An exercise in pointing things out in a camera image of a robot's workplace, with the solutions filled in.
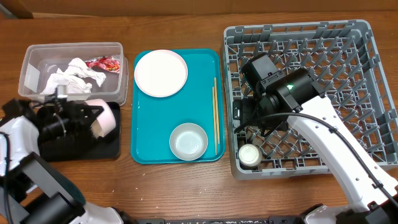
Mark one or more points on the grey bowl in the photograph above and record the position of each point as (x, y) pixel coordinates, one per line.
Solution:
(188, 141)

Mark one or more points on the wooden chopstick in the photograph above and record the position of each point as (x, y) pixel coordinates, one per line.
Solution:
(216, 110)
(214, 120)

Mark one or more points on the grey dishwasher rack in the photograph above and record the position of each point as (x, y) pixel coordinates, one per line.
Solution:
(344, 57)

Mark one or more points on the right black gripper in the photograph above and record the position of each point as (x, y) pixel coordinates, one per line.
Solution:
(242, 112)

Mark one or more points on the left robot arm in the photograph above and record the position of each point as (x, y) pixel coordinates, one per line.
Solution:
(32, 191)

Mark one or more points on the red snack wrapper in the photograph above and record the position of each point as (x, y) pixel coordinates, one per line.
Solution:
(110, 63)

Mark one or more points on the white paper cup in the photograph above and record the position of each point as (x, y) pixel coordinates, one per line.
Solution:
(249, 156)

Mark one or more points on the pink bowl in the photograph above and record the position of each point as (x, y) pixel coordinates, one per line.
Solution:
(105, 122)

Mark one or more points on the right wooden chopstick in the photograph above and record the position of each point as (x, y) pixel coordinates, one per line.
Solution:
(216, 110)

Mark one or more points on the left wooden chopstick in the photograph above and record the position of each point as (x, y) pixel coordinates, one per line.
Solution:
(214, 120)

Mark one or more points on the large pink plate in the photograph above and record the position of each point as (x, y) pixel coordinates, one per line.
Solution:
(161, 73)

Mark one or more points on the crumpled white tissue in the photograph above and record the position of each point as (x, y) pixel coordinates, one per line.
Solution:
(72, 78)

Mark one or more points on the teal plastic tray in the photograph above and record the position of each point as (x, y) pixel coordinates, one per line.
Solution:
(154, 119)

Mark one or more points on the clear plastic bin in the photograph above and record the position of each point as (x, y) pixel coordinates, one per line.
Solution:
(41, 61)

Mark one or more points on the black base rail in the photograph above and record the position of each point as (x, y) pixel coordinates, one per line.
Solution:
(242, 220)

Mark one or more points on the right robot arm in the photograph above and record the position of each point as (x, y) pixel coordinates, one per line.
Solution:
(298, 101)

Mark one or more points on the black tray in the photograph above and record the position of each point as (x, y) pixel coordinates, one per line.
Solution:
(105, 149)

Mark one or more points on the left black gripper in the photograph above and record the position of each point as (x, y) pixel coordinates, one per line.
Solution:
(76, 112)

